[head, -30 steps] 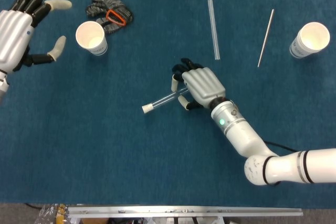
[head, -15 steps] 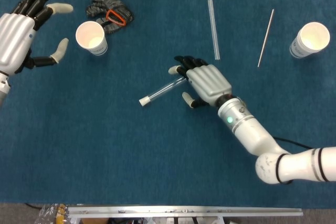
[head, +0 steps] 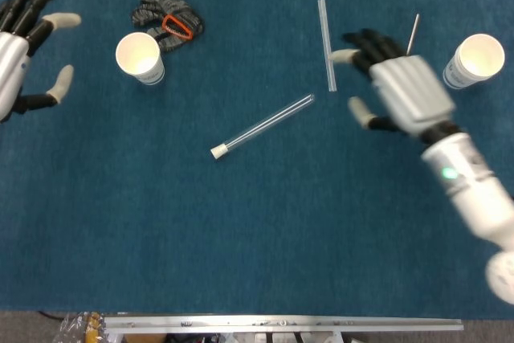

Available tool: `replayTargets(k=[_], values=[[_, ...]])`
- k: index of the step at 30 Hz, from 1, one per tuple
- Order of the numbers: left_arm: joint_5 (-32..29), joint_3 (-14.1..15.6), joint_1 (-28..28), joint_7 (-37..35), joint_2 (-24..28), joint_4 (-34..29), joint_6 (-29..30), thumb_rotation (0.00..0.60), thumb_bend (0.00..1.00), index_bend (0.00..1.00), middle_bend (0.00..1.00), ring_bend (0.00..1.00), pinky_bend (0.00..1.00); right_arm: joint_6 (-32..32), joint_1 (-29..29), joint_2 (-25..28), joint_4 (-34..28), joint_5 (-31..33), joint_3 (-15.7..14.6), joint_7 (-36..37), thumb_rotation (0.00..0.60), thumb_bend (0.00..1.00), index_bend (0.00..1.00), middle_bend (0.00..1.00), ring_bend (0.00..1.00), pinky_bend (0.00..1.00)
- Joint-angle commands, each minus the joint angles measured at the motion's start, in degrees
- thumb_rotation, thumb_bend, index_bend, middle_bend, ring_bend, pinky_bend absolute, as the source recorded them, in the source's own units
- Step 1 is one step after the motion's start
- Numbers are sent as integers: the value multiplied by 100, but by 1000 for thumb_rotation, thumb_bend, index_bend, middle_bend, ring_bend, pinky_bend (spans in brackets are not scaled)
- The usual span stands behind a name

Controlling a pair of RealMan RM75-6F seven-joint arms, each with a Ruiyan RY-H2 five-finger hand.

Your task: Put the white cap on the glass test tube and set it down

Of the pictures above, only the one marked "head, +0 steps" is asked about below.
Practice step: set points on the aluminium frame rail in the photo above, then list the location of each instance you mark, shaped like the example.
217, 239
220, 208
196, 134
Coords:
281, 323

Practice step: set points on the single white paper cup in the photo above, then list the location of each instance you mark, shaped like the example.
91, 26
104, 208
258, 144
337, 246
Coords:
138, 55

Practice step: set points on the teal table cloth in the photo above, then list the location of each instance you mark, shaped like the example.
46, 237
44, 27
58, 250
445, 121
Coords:
257, 218

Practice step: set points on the clear glass rod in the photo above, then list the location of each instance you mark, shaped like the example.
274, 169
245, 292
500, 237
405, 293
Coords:
324, 25

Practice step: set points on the right white paper cup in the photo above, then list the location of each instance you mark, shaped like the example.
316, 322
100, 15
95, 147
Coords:
480, 55

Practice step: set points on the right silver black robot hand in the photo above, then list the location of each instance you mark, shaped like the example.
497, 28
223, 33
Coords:
413, 94

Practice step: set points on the white rubber stopper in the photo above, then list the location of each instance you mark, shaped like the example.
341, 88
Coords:
218, 152

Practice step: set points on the clear plastic bag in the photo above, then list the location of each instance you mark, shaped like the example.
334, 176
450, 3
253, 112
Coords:
80, 327

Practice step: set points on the clear glass test tube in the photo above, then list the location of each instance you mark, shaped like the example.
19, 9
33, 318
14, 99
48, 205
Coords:
269, 120

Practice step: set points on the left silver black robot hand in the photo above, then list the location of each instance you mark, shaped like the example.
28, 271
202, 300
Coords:
12, 58

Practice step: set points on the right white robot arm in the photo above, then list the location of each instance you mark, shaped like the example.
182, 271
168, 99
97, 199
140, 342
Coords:
474, 194

